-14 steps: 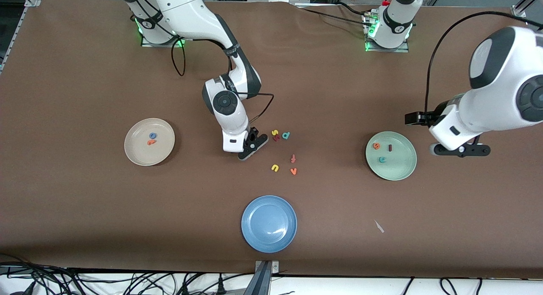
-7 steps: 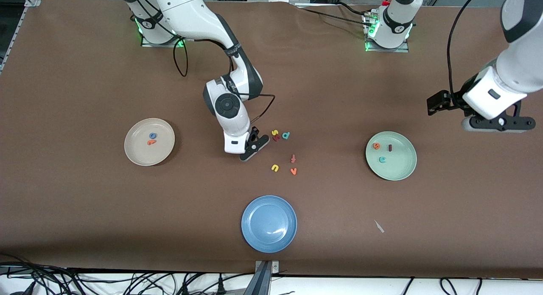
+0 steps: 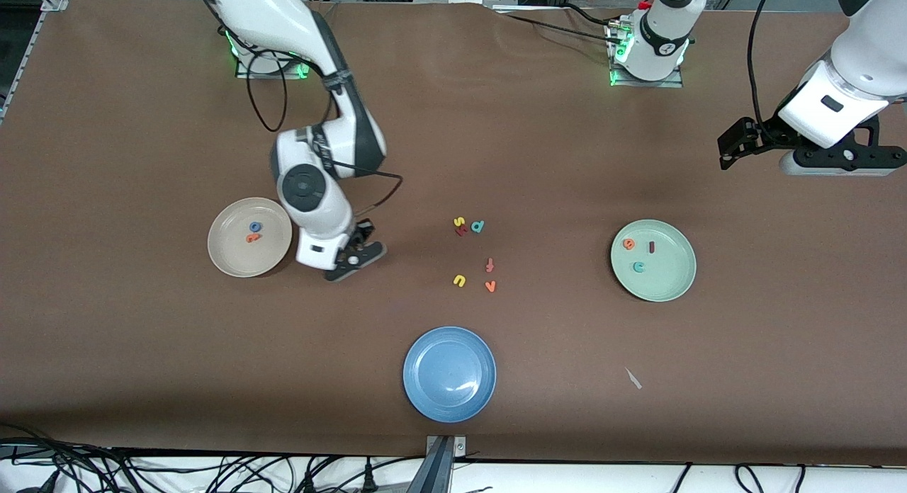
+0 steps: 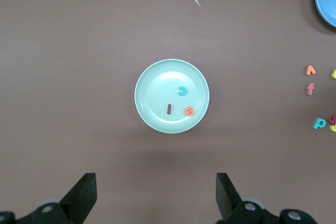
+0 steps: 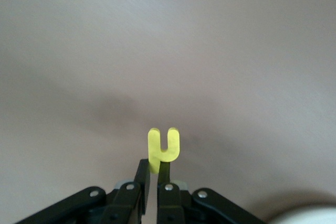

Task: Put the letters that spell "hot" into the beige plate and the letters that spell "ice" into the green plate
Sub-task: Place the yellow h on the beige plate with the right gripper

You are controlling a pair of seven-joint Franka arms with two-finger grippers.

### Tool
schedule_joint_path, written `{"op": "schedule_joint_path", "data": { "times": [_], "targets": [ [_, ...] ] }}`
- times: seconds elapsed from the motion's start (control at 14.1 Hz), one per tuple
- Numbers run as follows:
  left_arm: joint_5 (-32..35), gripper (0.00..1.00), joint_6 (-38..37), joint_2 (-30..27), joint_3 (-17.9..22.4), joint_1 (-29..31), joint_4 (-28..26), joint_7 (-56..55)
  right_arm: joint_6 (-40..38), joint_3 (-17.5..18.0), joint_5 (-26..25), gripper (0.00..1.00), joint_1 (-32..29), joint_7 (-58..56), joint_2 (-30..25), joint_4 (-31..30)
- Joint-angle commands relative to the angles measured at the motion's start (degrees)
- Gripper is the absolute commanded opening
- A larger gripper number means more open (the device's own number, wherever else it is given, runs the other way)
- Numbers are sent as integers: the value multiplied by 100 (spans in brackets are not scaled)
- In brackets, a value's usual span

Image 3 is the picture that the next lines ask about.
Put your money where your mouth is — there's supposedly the beige round plate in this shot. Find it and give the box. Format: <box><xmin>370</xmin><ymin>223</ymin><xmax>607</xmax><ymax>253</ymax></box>
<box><xmin>207</xmin><ymin>197</ymin><xmax>293</xmax><ymax>278</ymax></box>

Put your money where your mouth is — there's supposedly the pale green round plate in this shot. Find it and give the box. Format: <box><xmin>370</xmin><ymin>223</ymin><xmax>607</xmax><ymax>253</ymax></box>
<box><xmin>610</xmin><ymin>219</ymin><xmax>697</xmax><ymax>303</ymax></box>

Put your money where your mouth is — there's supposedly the blue round plate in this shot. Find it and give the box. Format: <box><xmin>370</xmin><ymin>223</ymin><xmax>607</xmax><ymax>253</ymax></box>
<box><xmin>402</xmin><ymin>326</ymin><xmax>497</xmax><ymax>424</ymax></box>

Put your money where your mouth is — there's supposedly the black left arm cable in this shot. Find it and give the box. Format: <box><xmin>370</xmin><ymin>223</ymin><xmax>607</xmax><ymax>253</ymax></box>
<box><xmin>746</xmin><ymin>0</ymin><xmax>780</xmax><ymax>129</ymax></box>

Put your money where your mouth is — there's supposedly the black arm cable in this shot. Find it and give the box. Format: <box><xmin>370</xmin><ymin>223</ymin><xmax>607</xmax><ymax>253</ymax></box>
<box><xmin>244</xmin><ymin>25</ymin><xmax>405</xmax><ymax>217</ymax></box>
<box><xmin>746</xmin><ymin>0</ymin><xmax>780</xmax><ymax>129</ymax></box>

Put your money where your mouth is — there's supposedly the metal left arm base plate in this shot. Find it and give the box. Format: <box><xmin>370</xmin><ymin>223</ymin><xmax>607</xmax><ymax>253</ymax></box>
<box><xmin>606</xmin><ymin>22</ymin><xmax>685</xmax><ymax>89</ymax></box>

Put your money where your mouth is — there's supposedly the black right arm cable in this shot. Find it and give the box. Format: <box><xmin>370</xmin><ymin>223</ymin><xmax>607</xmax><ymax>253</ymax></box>
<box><xmin>244</xmin><ymin>25</ymin><xmax>405</xmax><ymax>217</ymax></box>

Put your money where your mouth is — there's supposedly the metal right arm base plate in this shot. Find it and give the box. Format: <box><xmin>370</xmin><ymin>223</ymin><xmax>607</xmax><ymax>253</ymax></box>
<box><xmin>234</xmin><ymin>47</ymin><xmax>316</xmax><ymax>81</ymax></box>

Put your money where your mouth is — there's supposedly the black base cable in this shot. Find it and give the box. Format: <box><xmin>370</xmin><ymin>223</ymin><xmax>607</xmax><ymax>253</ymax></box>
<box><xmin>496</xmin><ymin>10</ymin><xmax>621</xmax><ymax>46</ymax></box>
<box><xmin>560</xmin><ymin>3</ymin><xmax>616</xmax><ymax>30</ymax></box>

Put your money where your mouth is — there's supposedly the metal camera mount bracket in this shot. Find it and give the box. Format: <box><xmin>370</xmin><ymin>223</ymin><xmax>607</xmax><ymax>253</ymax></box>
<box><xmin>424</xmin><ymin>435</ymin><xmax>468</xmax><ymax>493</ymax></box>

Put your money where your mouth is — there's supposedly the black cable bundle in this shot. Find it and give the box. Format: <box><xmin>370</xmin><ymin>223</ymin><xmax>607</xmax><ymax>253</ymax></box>
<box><xmin>0</xmin><ymin>422</ymin><xmax>153</xmax><ymax>493</ymax></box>

